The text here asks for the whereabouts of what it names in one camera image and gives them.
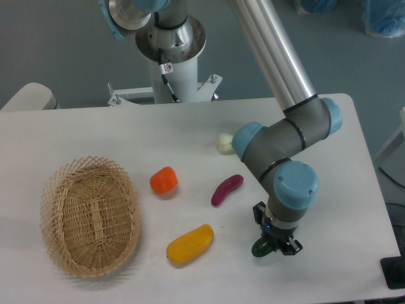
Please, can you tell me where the blue plastic bag right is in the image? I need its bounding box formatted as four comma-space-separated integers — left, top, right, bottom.
362, 0, 404, 38

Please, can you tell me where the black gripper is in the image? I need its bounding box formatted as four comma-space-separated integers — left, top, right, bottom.
252, 201, 302, 256

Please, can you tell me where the black floor cable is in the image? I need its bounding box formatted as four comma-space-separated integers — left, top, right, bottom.
378, 165, 405, 188

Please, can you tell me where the white chair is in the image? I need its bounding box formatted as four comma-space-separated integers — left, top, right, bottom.
1, 82, 61, 113

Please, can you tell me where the dark green cucumber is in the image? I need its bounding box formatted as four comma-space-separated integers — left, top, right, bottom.
251, 237, 276, 258

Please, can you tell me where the blue plastic bag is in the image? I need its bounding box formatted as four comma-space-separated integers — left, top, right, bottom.
294, 0, 337, 14
362, 0, 404, 38

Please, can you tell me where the yellow mango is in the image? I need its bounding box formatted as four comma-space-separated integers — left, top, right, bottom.
166, 224, 214, 265

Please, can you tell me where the purple sweet potato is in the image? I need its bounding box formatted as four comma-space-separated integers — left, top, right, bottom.
211, 174, 244, 207

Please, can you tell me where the orange bell pepper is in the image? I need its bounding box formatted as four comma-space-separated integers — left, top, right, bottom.
149, 167, 178, 194

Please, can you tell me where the woven wicker basket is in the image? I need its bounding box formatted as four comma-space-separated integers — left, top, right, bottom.
40, 156, 141, 278

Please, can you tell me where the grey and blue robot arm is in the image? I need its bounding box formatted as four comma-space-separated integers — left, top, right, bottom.
98, 1, 343, 257

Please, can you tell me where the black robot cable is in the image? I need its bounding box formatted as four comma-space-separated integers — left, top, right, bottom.
157, 47, 182, 103

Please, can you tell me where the black device at table edge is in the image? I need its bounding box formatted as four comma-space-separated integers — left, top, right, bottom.
380, 256, 404, 289

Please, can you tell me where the blue plastic bag left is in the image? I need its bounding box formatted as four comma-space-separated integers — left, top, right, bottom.
294, 0, 337, 14

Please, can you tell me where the white furniture at right edge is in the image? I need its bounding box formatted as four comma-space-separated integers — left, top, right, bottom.
374, 108, 404, 165

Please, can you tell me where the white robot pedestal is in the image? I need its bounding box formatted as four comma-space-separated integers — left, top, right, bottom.
108, 15, 223, 106

